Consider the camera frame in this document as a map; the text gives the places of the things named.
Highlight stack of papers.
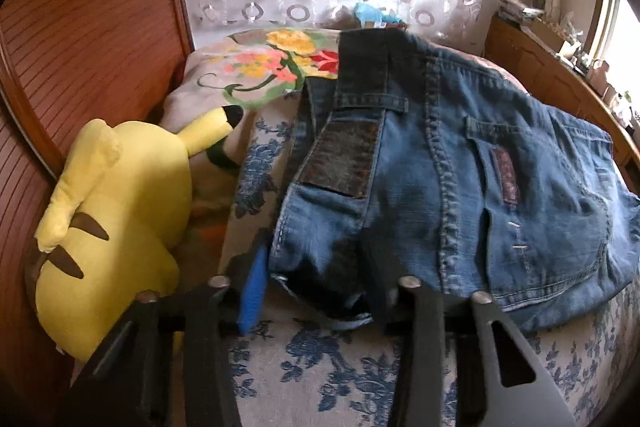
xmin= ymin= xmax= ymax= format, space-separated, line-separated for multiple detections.
xmin=492 ymin=0 xmax=546 ymax=28

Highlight wooden headboard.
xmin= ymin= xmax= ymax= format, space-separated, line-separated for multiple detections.
xmin=0 ymin=0 xmax=197 ymax=427

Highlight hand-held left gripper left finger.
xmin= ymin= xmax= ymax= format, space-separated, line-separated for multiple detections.
xmin=52 ymin=229 xmax=273 ymax=427

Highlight row of small clutter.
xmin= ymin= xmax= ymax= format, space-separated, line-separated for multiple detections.
xmin=555 ymin=12 xmax=640 ymax=130

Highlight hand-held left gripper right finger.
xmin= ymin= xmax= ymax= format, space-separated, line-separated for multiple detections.
xmin=374 ymin=276 xmax=581 ymax=427

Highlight blue tissue pack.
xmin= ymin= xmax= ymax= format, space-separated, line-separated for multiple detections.
xmin=354 ymin=3 xmax=408 ymax=30

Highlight blue denim pants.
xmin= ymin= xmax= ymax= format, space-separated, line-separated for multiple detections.
xmin=267 ymin=27 xmax=640 ymax=333

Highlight blue floral bed sheet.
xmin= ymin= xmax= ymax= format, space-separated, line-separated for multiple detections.
xmin=220 ymin=97 xmax=640 ymax=427

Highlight wooden cabinet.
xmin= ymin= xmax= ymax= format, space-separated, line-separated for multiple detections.
xmin=485 ymin=14 xmax=640 ymax=198

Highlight cardboard box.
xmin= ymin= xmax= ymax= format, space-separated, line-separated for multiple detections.
xmin=522 ymin=14 xmax=570 ymax=54

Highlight yellow plush toy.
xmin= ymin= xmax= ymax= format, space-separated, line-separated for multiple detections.
xmin=34 ymin=104 xmax=245 ymax=364

